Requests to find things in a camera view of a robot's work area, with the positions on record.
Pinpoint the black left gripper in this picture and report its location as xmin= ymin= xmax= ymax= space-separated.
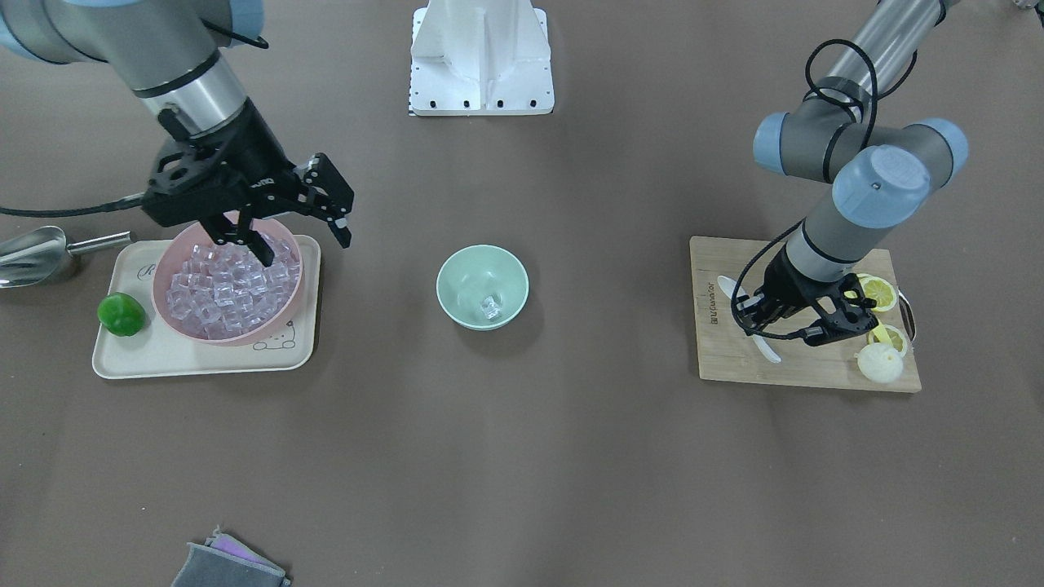
xmin=732 ymin=249 xmax=875 ymax=346

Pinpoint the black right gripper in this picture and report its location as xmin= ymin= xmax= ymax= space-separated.
xmin=142 ymin=101 xmax=355 ymax=267

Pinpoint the white ceramic spoon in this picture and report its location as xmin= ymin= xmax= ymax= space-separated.
xmin=716 ymin=275 xmax=781 ymax=363

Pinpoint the clear ice cube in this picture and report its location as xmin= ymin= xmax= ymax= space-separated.
xmin=480 ymin=296 xmax=502 ymax=322

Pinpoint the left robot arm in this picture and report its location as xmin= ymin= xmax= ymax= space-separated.
xmin=730 ymin=1 xmax=969 ymax=346

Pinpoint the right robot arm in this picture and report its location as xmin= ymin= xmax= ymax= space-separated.
xmin=2 ymin=1 xmax=354 ymax=265

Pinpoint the pink bowl of ice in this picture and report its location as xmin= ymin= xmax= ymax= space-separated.
xmin=152 ymin=219 xmax=305 ymax=346

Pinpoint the mint green bowl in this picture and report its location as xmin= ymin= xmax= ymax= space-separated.
xmin=436 ymin=245 xmax=530 ymax=331

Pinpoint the metal ice scoop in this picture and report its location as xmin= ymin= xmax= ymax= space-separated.
xmin=1 ymin=226 xmax=137 ymax=289

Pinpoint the bamboo cutting board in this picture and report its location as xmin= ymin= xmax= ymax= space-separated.
xmin=689 ymin=236 xmax=923 ymax=394

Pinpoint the lemon slice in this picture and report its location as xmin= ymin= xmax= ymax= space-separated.
xmin=856 ymin=272 xmax=898 ymax=313
xmin=867 ymin=323 xmax=910 ymax=357

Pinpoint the yellow plastic knife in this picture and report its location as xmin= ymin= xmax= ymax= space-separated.
xmin=856 ymin=272 xmax=898 ymax=342

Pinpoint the cream serving tray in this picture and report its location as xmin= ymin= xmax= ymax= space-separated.
xmin=91 ymin=235 xmax=321 ymax=379

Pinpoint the green lime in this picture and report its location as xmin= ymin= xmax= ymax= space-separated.
xmin=96 ymin=291 xmax=147 ymax=337

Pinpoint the grey folded cloth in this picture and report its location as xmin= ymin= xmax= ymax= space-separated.
xmin=171 ymin=527 xmax=292 ymax=586

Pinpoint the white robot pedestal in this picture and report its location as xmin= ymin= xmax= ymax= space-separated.
xmin=408 ymin=1 xmax=555 ymax=117

